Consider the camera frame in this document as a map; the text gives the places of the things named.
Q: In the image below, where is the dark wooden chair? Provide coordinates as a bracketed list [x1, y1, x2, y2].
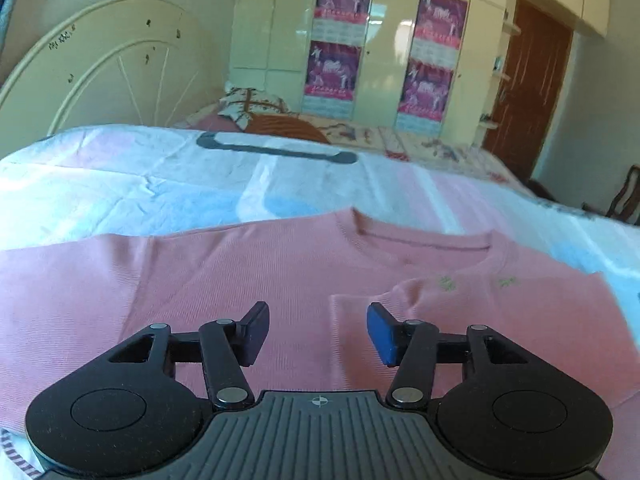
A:
[581, 163, 640, 224]

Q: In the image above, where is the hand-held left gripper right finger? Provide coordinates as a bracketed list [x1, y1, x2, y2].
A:
[366, 301, 546, 409]

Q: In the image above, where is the cream glossy wardrobe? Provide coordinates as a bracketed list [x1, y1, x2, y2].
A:
[227, 0, 613, 150]

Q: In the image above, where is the orange knit cushion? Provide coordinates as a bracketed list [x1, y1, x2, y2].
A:
[244, 111, 332, 145]

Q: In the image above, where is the cream floral bedspread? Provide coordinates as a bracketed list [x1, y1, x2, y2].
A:
[171, 104, 523, 182]

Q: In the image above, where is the pink knit shirt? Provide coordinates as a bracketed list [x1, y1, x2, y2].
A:
[0, 208, 640, 480]

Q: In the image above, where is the purple calendar wall poster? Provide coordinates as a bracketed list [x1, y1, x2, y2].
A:
[396, 56, 456, 134]
[314, 0, 376, 45]
[411, 0, 469, 52]
[302, 40, 363, 117]

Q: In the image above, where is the pastel patterned bed sheet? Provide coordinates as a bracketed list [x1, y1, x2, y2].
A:
[0, 124, 640, 480]

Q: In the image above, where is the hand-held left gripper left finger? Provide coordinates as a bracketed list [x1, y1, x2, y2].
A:
[107, 301, 271, 409]

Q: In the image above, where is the floral patterned pillow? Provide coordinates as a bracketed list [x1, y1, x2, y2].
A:
[216, 87, 302, 132]

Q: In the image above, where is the cream corner shelf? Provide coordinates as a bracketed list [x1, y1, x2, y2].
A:
[479, 7, 522, 147]

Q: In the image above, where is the brown wooden door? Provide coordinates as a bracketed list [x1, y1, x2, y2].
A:
[481, 0, 575, 184]

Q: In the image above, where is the cream arched headboard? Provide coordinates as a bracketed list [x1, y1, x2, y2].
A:
[0, 0, 227, 161]

